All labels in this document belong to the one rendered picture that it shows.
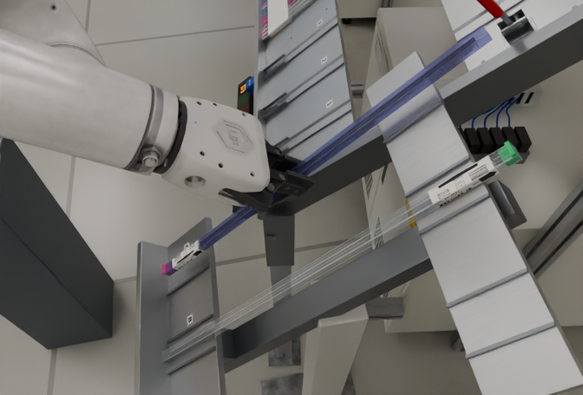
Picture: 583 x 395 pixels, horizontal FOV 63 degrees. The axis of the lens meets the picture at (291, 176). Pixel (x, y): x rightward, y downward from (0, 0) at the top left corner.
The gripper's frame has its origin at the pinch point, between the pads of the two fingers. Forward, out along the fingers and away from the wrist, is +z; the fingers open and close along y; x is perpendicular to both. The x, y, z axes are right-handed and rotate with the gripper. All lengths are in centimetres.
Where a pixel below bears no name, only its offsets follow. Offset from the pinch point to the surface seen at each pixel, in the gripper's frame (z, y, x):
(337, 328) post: 10.3, -13.8, 8.5
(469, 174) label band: 4.0, -11.0, -17.4
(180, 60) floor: 33, 141, 91
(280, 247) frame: 15.9, 6.3, 23.1
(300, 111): 14.1, 25.7, 9.4
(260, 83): 12.4, 39.5, 16.6
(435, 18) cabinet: 59, 69, -4
